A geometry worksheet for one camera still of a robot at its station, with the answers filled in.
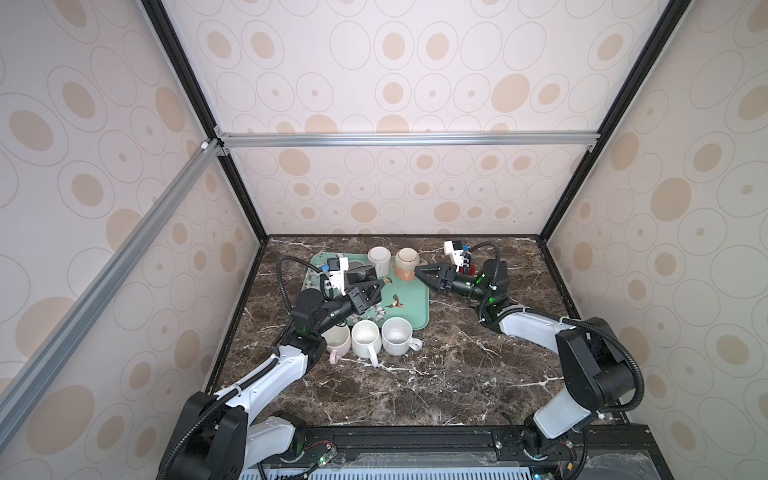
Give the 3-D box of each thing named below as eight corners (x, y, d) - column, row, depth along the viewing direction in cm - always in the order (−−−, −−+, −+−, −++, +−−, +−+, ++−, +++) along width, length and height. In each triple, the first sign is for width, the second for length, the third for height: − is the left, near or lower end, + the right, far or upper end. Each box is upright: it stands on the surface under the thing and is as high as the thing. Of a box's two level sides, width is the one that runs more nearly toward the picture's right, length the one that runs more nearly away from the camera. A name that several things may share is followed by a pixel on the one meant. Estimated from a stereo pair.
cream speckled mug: (381, 356, 90) (381, 344, 84) (382, 329, 96) (381, 316, 89) (420, 356, 90) (422, 344, 84) (418, 329, 96) (420, 316, 89)
